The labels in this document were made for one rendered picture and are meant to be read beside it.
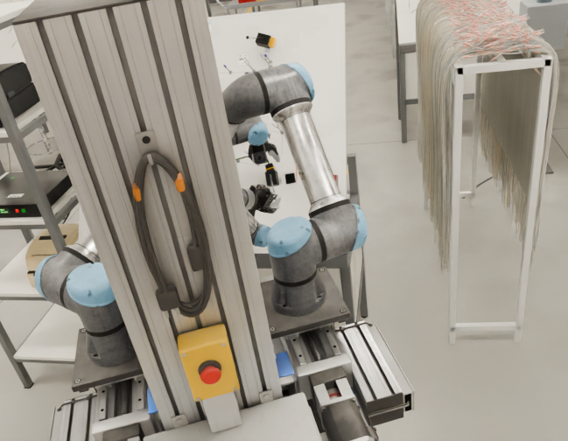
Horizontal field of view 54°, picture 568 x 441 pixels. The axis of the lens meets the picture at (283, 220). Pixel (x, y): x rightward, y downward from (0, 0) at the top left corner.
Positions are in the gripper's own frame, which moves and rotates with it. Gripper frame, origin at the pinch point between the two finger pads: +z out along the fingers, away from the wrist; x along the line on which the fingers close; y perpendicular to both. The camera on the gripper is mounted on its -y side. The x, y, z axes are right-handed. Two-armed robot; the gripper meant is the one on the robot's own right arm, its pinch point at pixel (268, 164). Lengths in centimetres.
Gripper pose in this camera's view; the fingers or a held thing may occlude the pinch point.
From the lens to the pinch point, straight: 219.9
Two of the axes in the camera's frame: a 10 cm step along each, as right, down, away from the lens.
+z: 2.7, 4.9, 8.3
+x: -9.6, 1.8, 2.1
